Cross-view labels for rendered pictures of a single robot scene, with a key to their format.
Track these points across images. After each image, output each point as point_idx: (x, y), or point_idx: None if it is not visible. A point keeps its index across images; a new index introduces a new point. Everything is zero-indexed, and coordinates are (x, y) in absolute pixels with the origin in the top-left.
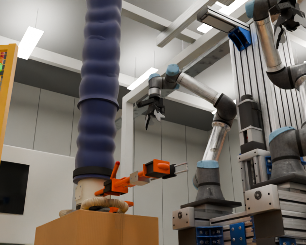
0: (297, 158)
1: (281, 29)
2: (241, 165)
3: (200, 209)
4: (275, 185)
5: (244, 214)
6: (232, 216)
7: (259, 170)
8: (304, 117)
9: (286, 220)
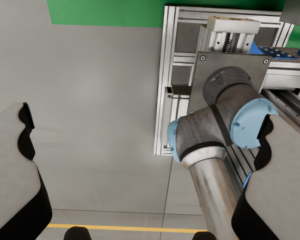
0: (216, 99)
1: (241, 206)
2: None
3: None
4: (213, 27)
5: (278, 61)
6: (297, 62)
7: (298, 123)
8: (224, 167)
9: (202, 32)
